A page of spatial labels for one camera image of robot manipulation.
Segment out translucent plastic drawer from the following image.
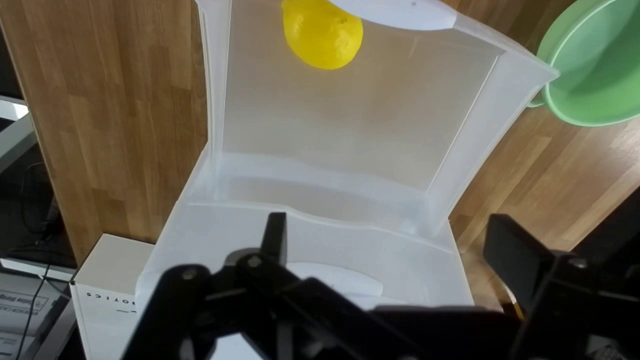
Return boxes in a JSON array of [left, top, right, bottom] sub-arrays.
[[177, 0, 560, 246]]

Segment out yellow lemon toy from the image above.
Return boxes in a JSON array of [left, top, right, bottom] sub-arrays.
[[280, 0, 365, 71]]

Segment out white box with print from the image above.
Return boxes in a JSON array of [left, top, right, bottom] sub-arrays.
[[69, 231, 156, 360]]

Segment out green bowl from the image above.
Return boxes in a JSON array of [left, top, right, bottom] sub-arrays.
[[527, 0, 640, 127]]

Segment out white plastic drawer cabinet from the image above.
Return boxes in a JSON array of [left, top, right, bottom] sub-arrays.
[[136, 198, 476, 360]]

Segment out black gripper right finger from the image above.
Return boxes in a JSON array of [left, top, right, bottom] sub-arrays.
[[482, 211, 640, 360]]

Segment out grey metal table frame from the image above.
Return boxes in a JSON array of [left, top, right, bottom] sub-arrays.
[[0, 92, 40, 175]]

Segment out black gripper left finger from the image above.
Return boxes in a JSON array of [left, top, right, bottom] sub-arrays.
[[122, 210, 402, 360]]

